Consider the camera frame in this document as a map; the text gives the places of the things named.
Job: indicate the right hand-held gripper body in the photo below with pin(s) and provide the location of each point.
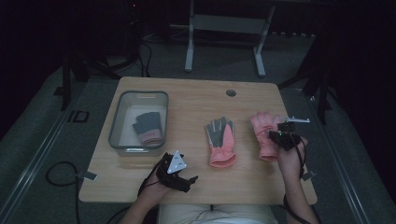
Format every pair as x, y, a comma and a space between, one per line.
289, 138

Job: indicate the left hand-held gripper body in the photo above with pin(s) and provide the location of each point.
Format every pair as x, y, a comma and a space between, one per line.
174, 165

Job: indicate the pink padded glove cartoon print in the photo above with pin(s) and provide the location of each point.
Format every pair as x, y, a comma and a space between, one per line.
264, 149

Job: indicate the pink glove with grey palm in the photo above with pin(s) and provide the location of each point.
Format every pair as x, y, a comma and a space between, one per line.
224, 149

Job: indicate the grey and pink knit glove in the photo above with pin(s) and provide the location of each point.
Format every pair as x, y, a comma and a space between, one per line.
149, 124

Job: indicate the clear plastic bin grey rim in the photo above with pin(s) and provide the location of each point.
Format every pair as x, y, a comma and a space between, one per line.
115, 124

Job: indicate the person's left hand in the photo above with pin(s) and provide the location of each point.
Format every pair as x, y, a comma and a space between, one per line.
152, 189

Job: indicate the grey table edge clamp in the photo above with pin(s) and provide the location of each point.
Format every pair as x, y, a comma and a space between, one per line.
86, 175
308, 175

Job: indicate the person's light trousers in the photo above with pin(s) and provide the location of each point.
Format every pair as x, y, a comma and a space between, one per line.
218, 214

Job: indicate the black tripod stand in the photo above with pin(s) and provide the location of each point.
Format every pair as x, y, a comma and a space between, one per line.
65, 90
323, 102

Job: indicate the round grey table grommet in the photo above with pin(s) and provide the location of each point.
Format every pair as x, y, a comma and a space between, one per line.
231, 92

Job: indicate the dark curtain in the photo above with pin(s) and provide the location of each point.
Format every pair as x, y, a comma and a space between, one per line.
367, 62

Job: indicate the black rectangular floor bracket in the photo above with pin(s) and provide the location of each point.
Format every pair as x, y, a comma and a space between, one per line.
70, 116

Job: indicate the white metal desk frame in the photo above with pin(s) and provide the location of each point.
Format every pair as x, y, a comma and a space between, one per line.
227, 23

